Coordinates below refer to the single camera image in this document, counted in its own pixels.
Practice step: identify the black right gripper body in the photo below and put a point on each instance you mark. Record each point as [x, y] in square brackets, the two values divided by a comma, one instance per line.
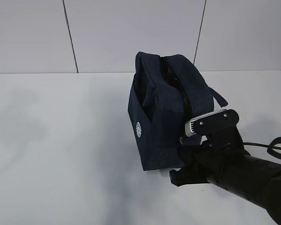
[205, 163]

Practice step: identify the dark navy fabric lunch bag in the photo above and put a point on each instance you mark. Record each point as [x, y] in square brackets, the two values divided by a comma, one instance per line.
[166, 92]

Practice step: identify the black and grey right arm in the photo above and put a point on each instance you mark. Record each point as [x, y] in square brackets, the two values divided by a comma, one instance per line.
[255, 180]

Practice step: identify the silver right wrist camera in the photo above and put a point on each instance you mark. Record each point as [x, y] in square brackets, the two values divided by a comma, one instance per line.
[220, 125]

